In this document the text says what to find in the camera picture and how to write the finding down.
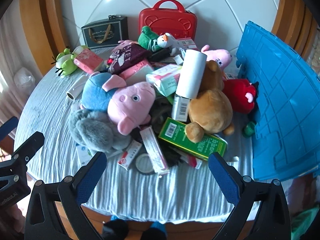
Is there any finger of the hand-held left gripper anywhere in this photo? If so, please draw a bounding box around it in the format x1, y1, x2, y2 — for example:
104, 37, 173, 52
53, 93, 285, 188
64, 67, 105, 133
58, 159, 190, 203
11, 131, 45, 167
0, 116, 19, 140

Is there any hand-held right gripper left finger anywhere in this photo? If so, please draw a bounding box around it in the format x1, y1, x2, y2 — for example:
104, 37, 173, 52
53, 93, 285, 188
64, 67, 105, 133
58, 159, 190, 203
24, 151, 108, 240

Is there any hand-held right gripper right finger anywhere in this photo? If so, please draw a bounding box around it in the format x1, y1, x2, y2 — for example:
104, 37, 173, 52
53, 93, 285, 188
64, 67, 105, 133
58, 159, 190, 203
208, 152, 293, 240

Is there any blue-bodied pink pig plush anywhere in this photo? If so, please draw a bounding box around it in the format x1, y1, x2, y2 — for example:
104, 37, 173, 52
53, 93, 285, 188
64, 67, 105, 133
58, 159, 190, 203
81, 71, 157, 135

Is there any white blue flat pack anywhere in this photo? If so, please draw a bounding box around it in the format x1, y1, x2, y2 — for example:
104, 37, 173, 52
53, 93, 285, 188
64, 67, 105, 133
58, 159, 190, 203
76, 144, 95, 167

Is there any flat red white box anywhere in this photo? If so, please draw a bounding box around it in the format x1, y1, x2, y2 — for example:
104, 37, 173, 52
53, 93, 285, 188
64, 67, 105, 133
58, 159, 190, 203
179, 152, 203, 169

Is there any red white medicine box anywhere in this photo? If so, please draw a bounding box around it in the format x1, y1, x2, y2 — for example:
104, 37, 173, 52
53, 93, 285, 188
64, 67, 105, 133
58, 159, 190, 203
117, 140, 143, 170

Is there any grey furry plush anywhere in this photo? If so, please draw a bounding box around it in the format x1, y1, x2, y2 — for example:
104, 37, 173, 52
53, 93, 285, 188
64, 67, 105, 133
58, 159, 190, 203
68, 109, 132, 154

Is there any clear plastic bag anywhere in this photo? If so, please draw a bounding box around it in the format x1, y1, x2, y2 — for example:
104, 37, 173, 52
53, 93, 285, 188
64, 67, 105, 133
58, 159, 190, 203
14, 67, 35, 93

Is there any black blue shoe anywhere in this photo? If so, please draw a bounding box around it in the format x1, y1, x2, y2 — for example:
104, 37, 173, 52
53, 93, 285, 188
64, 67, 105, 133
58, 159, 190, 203
142, 221, 167, 240
102, 215, 129, 240

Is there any black fuzzy bundle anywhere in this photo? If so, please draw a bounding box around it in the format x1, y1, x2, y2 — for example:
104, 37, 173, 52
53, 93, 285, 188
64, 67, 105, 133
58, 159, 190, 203
160, 142, 185, 167

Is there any small green yarn ball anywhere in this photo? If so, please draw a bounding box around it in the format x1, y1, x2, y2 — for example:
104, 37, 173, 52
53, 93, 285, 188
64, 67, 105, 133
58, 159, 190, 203
243, 120, 257, 137

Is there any white curtain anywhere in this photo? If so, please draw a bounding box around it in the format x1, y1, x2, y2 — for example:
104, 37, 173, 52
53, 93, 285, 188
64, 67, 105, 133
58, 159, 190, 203
0, 29, 30, 120

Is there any grey ribbed tablecloth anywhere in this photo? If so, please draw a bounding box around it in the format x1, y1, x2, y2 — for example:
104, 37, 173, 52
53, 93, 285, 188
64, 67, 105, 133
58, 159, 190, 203
14, 46, 259, 222

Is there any green cardboard box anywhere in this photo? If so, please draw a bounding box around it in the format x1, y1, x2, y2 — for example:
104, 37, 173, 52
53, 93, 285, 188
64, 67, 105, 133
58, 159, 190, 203
157, 117, 228, 161

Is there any long pink white box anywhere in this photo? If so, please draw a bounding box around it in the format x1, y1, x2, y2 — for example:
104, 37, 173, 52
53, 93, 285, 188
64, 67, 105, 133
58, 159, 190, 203
139, 127, 170, 175

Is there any brown bear plush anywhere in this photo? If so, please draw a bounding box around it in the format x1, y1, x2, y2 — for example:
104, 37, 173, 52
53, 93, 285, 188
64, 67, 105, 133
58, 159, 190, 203
184, 60, 235, 143

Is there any small white lint roller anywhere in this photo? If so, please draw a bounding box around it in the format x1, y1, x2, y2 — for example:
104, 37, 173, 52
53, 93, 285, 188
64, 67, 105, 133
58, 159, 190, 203
66, 75, 87, 102

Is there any white barcode medicine box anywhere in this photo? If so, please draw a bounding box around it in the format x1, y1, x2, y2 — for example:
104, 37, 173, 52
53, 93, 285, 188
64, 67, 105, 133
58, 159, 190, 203
171, 93, 192, 122

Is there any light green frog plush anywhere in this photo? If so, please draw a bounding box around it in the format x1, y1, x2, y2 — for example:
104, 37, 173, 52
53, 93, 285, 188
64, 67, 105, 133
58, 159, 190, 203
51, 46, 90, 77

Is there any red plush toy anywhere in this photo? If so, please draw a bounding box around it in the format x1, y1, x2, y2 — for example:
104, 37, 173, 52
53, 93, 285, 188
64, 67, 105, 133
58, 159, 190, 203
222, 78, 259, 114

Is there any green cloth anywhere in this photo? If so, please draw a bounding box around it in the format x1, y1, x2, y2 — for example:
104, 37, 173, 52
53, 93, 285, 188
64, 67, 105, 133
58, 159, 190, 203
291, 206, 320, 240

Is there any pink flowered tissue pack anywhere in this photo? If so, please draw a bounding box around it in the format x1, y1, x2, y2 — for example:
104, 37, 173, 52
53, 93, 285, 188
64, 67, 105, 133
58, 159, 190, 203
74, 47, 104, 74

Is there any large white lint roller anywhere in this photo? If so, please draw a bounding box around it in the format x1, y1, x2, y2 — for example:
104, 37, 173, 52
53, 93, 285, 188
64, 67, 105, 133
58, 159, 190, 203
176, 49, 207, 98

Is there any pink white sanitary pad pack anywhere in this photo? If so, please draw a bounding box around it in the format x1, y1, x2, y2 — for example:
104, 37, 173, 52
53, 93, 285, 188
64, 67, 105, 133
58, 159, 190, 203
146, 64, 183, 97

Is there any large pink tissue pack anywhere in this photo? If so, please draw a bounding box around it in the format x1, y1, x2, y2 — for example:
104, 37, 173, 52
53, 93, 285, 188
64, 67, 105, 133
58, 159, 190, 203
119, 60, 155, 83

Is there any small pink pig plush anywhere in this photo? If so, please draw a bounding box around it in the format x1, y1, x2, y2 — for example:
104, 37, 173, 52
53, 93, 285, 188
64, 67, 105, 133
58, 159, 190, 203
201, 44, 234, 69

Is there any maroon knit lettered cloth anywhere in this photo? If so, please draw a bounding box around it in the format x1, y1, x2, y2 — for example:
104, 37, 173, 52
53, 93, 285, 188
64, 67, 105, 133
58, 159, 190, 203
107, 44, 152, 74

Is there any white blue mask pack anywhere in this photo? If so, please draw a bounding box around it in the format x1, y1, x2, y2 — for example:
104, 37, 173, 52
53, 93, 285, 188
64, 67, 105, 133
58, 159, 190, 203
174, 49, 187, 64

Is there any black pouch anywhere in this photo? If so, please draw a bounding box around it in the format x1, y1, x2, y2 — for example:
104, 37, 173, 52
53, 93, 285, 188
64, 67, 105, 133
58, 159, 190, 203
151, 47, 172, 62

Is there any white box red label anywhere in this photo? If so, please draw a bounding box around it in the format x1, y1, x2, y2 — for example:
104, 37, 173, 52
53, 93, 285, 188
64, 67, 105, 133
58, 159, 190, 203
175, 37, 197, 52

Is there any dark green frog plush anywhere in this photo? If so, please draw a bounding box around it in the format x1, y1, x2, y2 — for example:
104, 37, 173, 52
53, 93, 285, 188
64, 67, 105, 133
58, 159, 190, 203
137, 26, 160, 53

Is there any white goose plush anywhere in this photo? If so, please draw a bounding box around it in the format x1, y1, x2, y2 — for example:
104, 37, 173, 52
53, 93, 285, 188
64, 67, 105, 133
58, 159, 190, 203
156, 32, 184, 55

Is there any red plastic carry case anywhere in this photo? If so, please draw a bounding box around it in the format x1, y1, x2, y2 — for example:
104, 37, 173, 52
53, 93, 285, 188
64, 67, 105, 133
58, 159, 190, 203
139, 0, 198, 46

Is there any dark rope bundle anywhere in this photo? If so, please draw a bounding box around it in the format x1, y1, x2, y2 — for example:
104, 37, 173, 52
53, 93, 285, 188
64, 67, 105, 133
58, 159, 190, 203
149, 97, 175, 133

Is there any dark gift box ribbon handle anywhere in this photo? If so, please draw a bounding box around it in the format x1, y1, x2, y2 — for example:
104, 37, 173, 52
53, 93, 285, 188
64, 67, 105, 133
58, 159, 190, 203
81, 15, 129, 49

